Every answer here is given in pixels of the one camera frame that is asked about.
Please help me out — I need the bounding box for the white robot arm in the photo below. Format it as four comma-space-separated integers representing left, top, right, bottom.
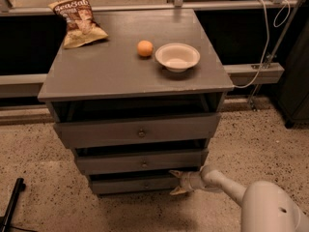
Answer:
170, 165, 309, 232

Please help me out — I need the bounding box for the orange fruit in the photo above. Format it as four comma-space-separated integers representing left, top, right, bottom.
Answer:
137, 41, 154, 57

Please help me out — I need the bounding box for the grey drawer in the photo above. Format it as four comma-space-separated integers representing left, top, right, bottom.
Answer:
54, 113, 220, 149
75, 149, 207, 175
90, 173, 180, 194

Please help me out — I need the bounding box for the grey top drawer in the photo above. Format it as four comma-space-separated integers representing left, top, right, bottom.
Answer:
54, 113, 220, 149

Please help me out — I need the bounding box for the sea salt chips bag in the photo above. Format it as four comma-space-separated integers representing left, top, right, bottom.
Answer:
48, 0, 108, 49

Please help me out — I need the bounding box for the grey bottom drawer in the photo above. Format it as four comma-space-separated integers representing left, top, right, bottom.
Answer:
90, 173, 180, 194

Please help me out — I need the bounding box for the black pole on floor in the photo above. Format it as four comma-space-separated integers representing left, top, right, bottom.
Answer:
0, 178, 26, 232

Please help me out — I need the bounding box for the grey middle drawer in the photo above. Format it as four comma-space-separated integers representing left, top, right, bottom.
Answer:
75, 149, 207, 175

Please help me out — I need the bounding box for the white hanging cable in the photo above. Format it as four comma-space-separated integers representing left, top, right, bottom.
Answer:
233, 0, 292, 90

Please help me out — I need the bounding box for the white paper bowl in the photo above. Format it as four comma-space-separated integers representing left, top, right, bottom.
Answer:
155, 43, 200, 73

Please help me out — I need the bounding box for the grey wooden drawer cabinet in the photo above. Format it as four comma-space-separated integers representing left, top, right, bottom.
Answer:
39, 10, 233, 194

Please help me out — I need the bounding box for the dark cabinet at right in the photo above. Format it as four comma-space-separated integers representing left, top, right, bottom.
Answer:
278, 21, 309, 129

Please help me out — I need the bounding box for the grey metal rail frame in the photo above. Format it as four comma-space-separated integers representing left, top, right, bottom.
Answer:
1, 0, 303, 101

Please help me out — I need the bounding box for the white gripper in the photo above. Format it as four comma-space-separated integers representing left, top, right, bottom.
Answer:
169, 170, 194, 195

